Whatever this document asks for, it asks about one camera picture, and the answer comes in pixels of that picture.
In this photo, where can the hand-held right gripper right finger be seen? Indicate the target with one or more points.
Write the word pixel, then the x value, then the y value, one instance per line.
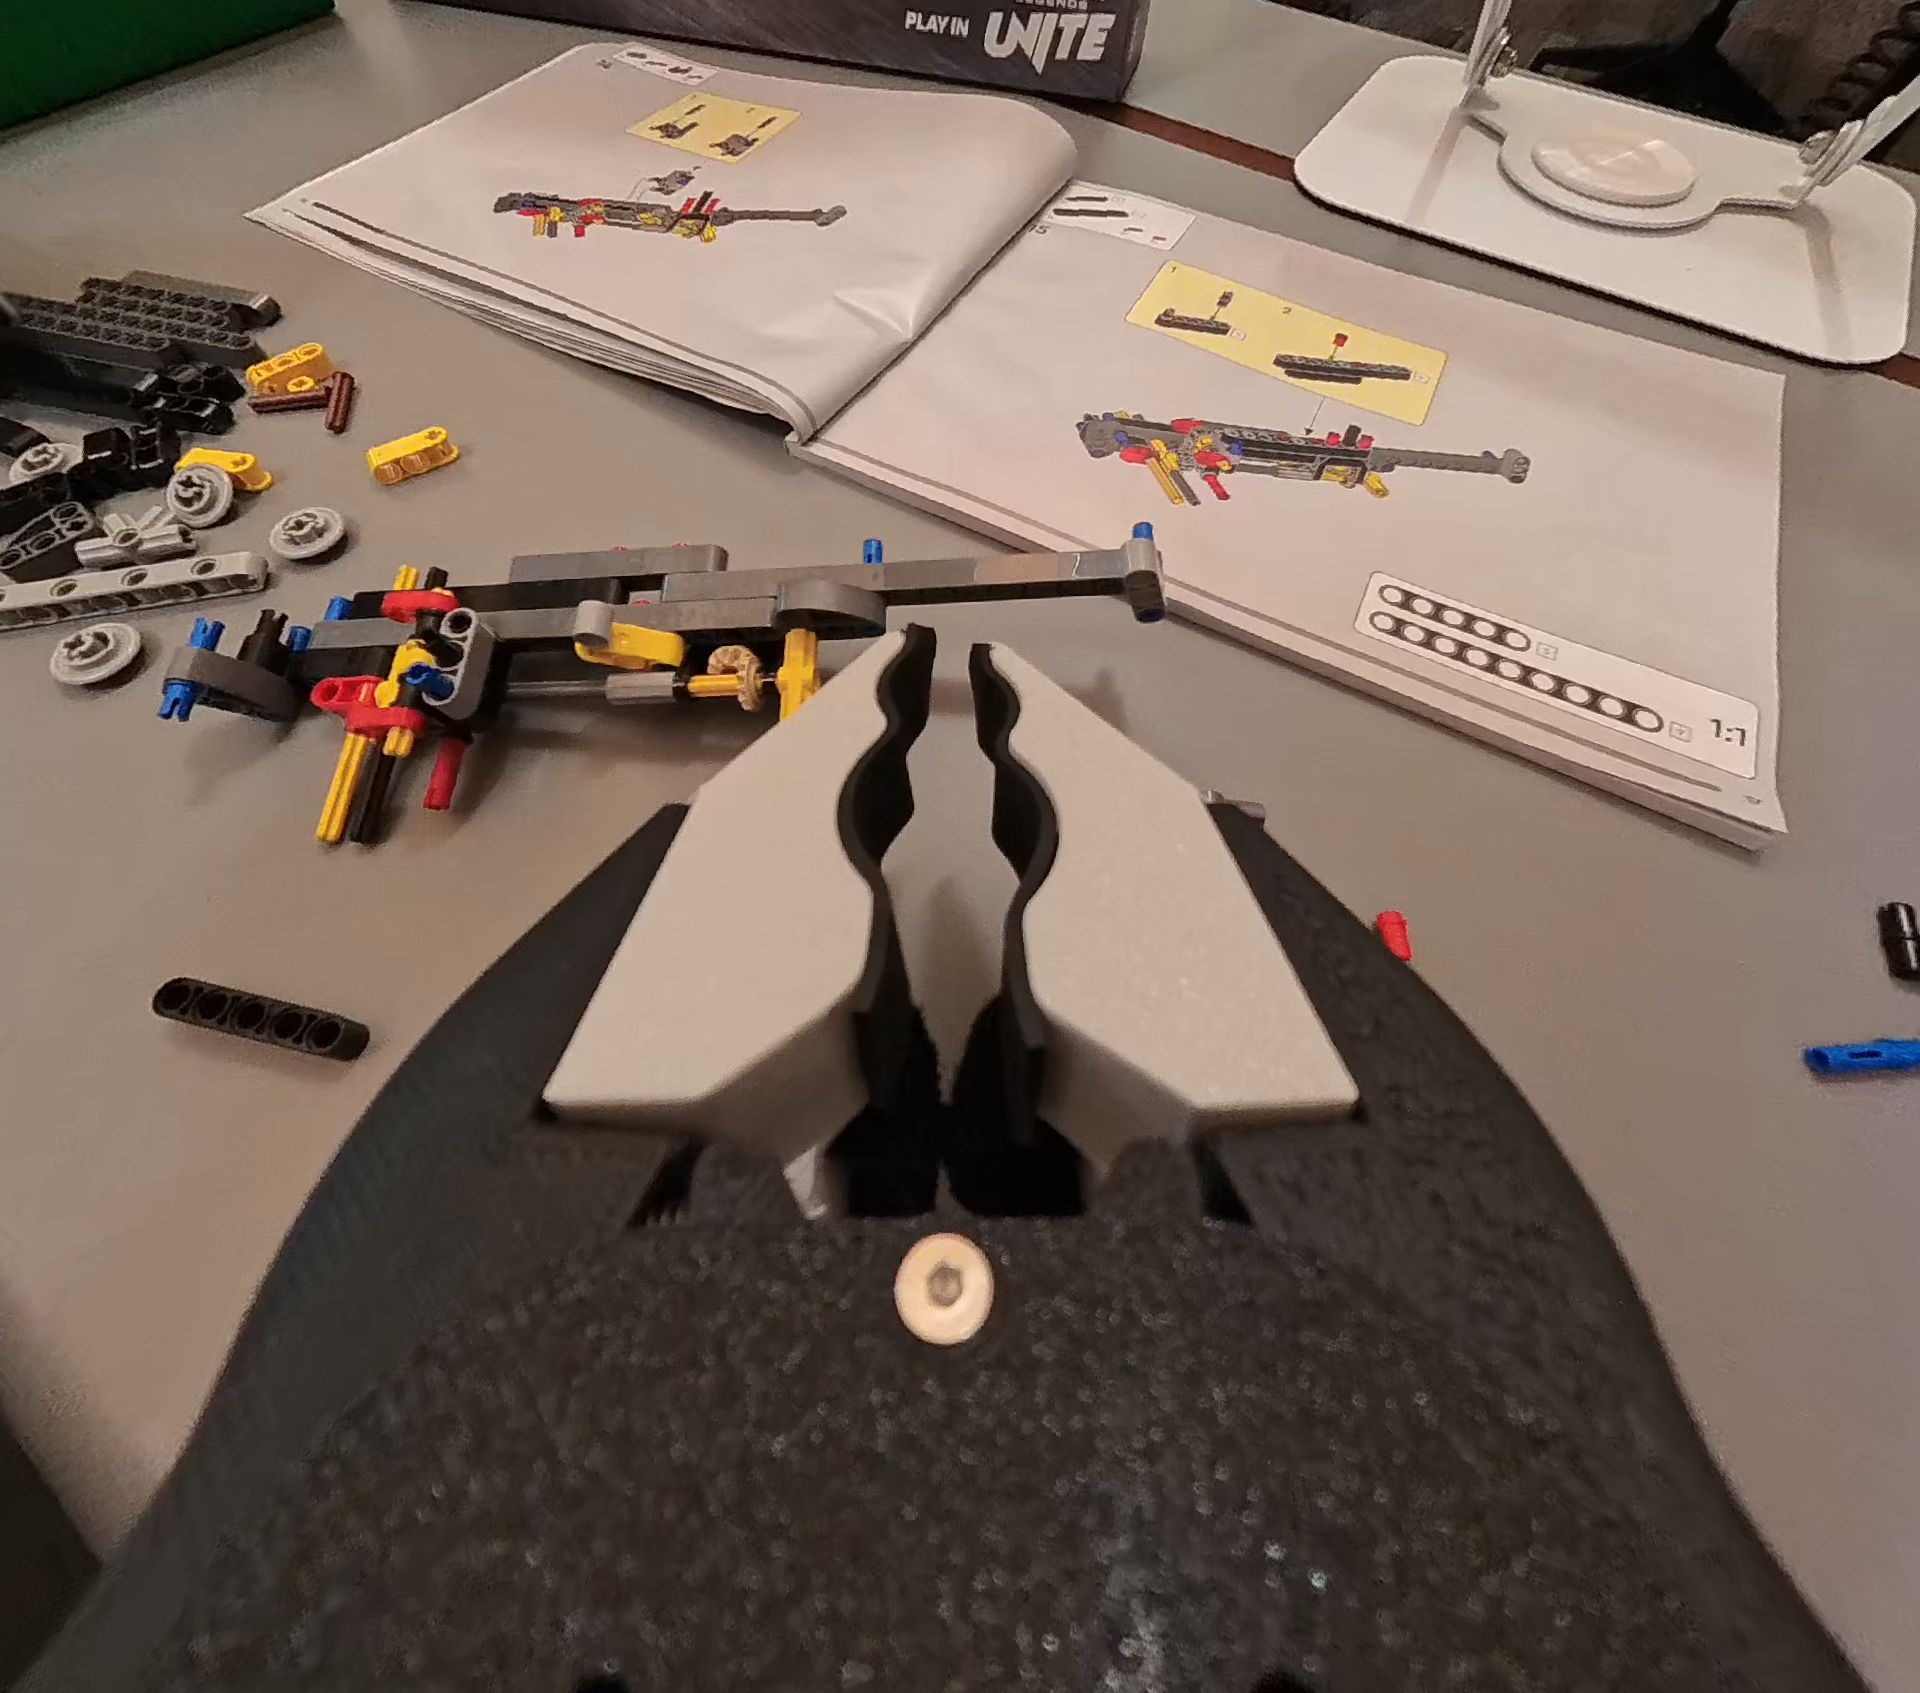
pixel 1185 958

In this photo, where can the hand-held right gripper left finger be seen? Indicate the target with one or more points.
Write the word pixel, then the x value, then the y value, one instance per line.
pixel 750 943

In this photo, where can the grey lego beam assembly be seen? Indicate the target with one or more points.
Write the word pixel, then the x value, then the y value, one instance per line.
pixel 974 581

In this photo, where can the short black lego beam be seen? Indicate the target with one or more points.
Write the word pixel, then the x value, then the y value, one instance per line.
pixel 259 1018

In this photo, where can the red lego pin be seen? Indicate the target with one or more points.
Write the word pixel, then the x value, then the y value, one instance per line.
pixel 1395 934

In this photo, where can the yellow lego connector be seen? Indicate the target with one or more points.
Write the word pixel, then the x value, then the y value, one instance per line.
pixel 284 360
pixel 232 467
pixel 408 456
pixel 293 382

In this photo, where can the grey lego pulley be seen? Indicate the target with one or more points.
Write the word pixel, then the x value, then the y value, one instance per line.
pixel 95 654
pixel 308 532
pixel 40 462
pixel 194 499

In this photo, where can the brown lego axle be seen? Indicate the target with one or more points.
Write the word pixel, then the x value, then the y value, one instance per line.
pixel 343 403
pixel 284 403

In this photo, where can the blue lego pin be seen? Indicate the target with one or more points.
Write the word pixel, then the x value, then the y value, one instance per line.
pixel 1861 1054

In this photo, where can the light grey lego beam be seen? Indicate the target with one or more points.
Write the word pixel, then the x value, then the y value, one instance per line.
pixel 135 593

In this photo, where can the black lego pin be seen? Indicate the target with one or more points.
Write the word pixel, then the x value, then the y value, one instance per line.
pixel 1902 940

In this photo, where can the light grey lego connector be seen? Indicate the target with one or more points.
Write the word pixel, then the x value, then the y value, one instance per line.
pixel 143 539

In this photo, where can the pile of black lego beams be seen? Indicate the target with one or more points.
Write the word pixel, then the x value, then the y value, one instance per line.
pixel 150 350

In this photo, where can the open instruction booklet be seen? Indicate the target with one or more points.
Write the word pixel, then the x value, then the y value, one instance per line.
pixel 1501 613

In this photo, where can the wooden board white stand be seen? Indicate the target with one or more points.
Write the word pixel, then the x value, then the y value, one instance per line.
pixel 1425 179

